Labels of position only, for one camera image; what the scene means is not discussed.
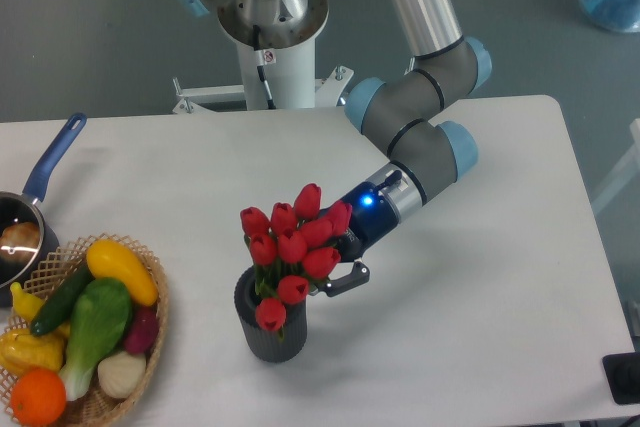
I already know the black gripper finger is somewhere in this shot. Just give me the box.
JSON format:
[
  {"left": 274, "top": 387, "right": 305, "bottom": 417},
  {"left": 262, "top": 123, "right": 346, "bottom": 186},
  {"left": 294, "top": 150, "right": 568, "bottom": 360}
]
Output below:
[{"left": 312, "top": 259, "right": 371, "bottom": 298}]

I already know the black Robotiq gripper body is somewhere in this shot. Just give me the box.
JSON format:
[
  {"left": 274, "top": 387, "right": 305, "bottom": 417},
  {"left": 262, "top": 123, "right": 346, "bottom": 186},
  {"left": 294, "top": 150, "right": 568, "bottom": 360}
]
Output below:
[{"left": 336, "top": 181, "right": 400, "bottom": 262}]

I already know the red tulip bouquet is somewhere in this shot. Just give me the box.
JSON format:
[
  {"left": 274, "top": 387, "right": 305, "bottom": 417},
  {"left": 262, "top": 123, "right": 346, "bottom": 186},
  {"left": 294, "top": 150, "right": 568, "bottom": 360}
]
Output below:
[{"left": 240, "top": 183, "right": 352, "bottom": 337}]

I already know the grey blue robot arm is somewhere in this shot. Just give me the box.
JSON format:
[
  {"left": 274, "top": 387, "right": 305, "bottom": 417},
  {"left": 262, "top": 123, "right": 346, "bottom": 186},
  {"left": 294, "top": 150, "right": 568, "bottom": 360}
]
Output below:
[{"left": 179, "top": 0, "right": 492, "bottom": 296}]

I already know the dark grey ribbed vase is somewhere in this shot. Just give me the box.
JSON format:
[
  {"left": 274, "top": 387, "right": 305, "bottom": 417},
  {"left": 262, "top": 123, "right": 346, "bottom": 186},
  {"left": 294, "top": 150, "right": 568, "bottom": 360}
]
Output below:
[{"left": 234, "top": 267, "right": 307, "bottom": 363}]

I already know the purple red onion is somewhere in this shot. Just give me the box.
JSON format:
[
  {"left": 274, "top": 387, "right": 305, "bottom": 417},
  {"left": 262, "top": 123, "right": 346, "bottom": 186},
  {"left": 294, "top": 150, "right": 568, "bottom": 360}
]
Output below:
[{"left": 123, "top": 307, "right": 159, "bottom": 354}]

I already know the yellow squash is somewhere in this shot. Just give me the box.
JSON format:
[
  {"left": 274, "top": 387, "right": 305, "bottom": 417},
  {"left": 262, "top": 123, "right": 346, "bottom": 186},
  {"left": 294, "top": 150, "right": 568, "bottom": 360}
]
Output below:
[{"left": 86, "top": 239, "right": 159, "bottom": 307}]

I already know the white garlic bulb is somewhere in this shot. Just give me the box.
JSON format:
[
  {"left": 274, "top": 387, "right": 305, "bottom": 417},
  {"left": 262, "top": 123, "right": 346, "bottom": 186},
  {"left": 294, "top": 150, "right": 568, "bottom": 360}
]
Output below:
[{"left": 97, "top": 351, "right": 147, "bottom": 399}]

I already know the green bok choy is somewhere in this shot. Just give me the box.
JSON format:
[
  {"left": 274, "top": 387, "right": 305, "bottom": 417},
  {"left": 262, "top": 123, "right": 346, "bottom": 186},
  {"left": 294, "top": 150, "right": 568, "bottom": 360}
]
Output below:
[{"left": 59, "top": 278, "right": 132, "bottom": 402}]

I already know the black device at edge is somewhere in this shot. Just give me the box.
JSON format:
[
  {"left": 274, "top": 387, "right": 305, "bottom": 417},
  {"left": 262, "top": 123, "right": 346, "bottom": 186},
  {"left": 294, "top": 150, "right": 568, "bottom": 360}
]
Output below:
[{"left": 602, "top": 352, "right": 639, "bottom": 405}]

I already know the green cucumber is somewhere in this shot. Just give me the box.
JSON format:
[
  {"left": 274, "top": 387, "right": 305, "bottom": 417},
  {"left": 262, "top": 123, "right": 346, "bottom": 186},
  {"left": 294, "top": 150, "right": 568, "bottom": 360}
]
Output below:
[{"left": 30, "top": 263, "right": 94, "bottom": 336}]

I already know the yellow banana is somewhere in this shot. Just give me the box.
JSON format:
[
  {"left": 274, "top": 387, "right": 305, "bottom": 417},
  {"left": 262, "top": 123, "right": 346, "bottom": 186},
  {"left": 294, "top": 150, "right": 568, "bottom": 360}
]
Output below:
[{"left": 10, "top": 282, "right": 45, "bottom": 329}]

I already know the brown bread in pan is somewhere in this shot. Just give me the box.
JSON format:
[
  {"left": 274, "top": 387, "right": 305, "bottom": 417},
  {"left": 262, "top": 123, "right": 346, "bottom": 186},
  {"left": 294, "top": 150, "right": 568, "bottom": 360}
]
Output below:
[{"left": 1, "top": 222, "right": 40, "bottom": 265}]

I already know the orange fruit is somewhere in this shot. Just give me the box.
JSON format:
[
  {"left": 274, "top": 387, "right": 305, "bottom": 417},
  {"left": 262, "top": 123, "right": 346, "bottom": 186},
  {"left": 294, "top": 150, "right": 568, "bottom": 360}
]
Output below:
[{"left": 9, "top": 368, "right": 67, "bottom": 426}]

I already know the yellow orange gourd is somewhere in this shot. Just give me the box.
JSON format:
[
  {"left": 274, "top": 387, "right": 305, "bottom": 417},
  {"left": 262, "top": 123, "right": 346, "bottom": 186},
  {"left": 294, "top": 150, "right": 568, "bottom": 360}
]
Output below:
[{"left": 1, "top": 328, "right": 66, "bottom": 377}]

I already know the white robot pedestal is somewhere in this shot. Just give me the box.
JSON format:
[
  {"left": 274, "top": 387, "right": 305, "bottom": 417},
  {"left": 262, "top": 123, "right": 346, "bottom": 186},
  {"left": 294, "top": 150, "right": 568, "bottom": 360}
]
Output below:
[{"left": 173, "top": 0, "right": 354, "bottom": 113}]

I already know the white frame at right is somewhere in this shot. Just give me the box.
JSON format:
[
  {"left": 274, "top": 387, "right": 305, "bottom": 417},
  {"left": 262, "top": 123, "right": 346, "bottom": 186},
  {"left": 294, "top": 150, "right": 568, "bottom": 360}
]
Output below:
[{"left": 591, "top": 118, "right": 639, "bottom": 216}]

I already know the blue handled saucepan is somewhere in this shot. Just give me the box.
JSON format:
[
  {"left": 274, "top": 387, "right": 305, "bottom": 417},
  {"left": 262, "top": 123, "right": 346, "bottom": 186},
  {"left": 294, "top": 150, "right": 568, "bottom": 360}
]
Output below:
[{"left": 1, "top": 113, "right": 87, "bottom": 308}]

